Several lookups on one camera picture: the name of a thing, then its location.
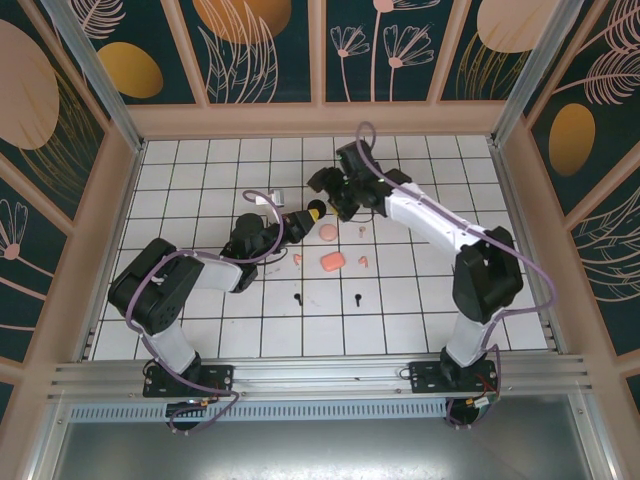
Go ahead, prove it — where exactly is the pink earbud charging case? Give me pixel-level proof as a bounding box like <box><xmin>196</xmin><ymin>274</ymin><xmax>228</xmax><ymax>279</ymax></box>
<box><xmin>320</xmin><ymin>251</ymin><xmax>348</xmax><ymax>274</ymax></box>

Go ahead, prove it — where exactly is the grey metal sheet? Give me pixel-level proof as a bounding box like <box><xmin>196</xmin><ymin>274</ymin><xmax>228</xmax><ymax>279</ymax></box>
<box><xmin>47</xmin><ymin>418</ymin><xmax>609</xmax><ymax>480</ymax></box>

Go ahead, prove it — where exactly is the small green circuit board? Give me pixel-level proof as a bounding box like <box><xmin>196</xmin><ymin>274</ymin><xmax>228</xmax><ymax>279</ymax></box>
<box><xmin>469</xmin><ymin>392</ymin><xmax>501</xmax><ymax>416</ymax></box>

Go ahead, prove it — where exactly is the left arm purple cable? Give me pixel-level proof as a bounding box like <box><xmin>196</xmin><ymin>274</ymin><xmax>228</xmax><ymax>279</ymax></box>
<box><xmin>127</xmin><ymin>189</ymin><xmax>287</xmax><ymax>436</ymax></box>

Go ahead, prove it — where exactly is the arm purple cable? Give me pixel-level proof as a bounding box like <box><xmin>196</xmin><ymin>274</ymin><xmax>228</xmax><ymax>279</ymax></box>
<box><xmin>354</xmin><ymin>120</ymin><xmax>559</xmax><ymax>431</ymax></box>
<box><xmin>127</xmin><ymin>189</ymin><xmax>287</xmax><ymax>436</ymax></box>

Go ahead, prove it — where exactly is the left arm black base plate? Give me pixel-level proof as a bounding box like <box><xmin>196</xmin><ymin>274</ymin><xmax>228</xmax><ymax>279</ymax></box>
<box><xmin>143</xmin><ymin>363</ymin><xmax>236</xmax><ymax>399</ymax></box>

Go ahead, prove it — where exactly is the aluminium mounting rail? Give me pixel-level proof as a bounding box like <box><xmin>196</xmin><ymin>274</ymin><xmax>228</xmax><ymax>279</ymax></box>
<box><xmin>47</xmin><ymin>353</ymin><xmax>594</xmax><ymax>402</ymax></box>

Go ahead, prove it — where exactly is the slotted grey cable duct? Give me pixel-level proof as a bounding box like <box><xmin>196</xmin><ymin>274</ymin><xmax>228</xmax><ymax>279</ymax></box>
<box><xmin>67</xmin><ymin>399</ymin><xmax>451</xmax><ymax>422</ymax></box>

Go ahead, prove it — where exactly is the aluminium frame post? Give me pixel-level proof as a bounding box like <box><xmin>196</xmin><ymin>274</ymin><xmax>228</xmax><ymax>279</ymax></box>
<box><xmin>39</xmin><ymin>0</ymin><xmax>147</xmax><ymax>154</ymax></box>
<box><xmin>491</xmin><ymin>0</ymin><xmax>601</xmax><ymax>147</ymax></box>

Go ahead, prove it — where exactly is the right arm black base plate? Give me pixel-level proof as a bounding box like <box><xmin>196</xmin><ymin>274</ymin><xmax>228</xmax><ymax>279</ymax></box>
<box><xmin>408</xmin><ymin>359</ymin><xmax>501</xmax><ymax>396</ymax></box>

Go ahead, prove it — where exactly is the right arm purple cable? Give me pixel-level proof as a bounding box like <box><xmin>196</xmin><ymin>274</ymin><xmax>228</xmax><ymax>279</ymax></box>
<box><xmin>354</xmin><ymin>120</ymin><xmax>559</xmax><ymax>431</ymax></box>

